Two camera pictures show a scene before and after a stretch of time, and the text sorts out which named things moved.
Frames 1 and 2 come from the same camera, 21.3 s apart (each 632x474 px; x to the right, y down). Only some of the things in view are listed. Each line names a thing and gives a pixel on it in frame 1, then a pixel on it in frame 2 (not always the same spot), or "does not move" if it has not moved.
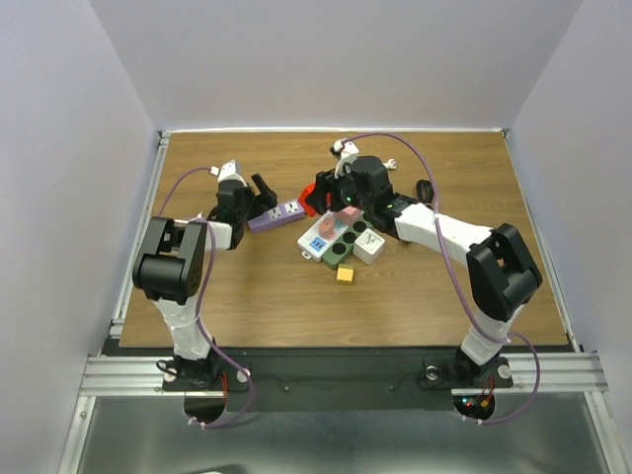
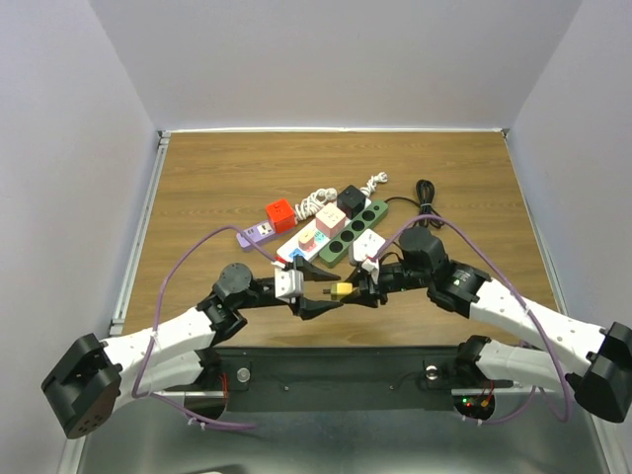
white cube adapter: [367, 246] does not move
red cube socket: [307, 190] → [281, 215]
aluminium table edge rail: [118, 317] does not move
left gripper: [266, 200] → [307, 308]
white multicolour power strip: [313, 246] → [293, 244]
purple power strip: [278, 214] → [256, 233]
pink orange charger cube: [326, 228] → [306, 241]
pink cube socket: [349, 214] → [330, 219]
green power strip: [344, 247] does not move
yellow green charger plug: [345, 274] → [340, 288]
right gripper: [326, 184] → [366, 291]
